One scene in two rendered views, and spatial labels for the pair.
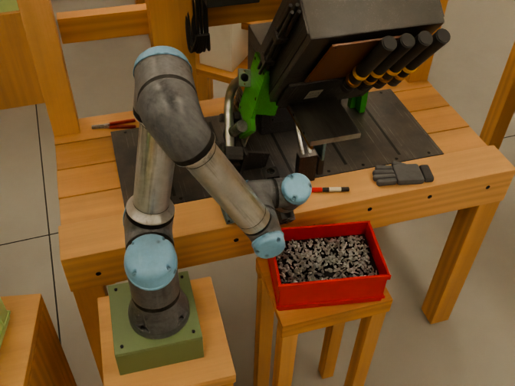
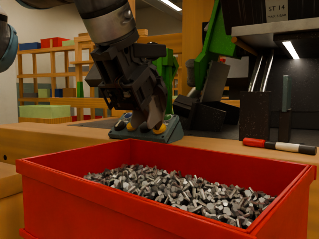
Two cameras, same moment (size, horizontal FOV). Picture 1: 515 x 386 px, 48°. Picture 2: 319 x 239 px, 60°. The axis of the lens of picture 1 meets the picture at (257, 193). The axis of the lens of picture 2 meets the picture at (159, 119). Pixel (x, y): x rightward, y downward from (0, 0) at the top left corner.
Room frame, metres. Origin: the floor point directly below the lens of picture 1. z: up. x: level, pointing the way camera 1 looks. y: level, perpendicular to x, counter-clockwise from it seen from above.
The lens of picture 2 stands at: (0.85, -0.45, 1.01)
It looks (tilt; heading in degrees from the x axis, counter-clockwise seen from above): 6 degrees down; 47
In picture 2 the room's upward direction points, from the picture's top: straight up
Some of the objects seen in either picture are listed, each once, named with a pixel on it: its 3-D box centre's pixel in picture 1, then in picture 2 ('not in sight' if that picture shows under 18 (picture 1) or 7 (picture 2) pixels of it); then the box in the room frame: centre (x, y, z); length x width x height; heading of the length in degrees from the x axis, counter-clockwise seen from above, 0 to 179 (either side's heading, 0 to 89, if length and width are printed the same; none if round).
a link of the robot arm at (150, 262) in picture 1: (152, 269); not in sight; (0.84, 0.24, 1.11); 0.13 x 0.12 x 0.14; 13
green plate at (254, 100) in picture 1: (263, 89); (227, 32); (1.51, -0.01, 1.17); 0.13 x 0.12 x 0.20; 108
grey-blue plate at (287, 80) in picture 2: (317, 150); (286, 108); (1.47, -0.19, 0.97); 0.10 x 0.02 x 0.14; 18
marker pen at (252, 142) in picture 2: (329, 189); (276, 145); (1.35, -0.23, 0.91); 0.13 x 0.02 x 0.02; 94
